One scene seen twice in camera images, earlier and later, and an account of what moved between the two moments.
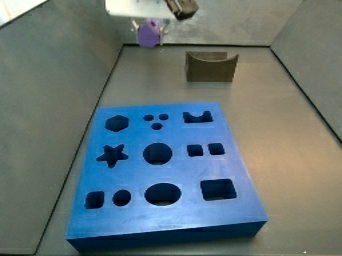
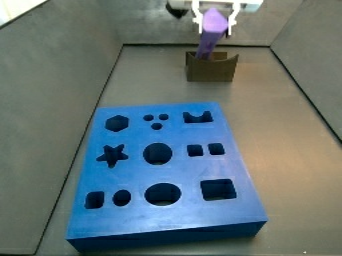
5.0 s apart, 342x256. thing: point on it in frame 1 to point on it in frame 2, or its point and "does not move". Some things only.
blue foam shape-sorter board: (161, 181) does not move
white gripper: (141, 8) to (227, 7)
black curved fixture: (210, 66) does not move
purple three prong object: (148, 33) to (214, 27)
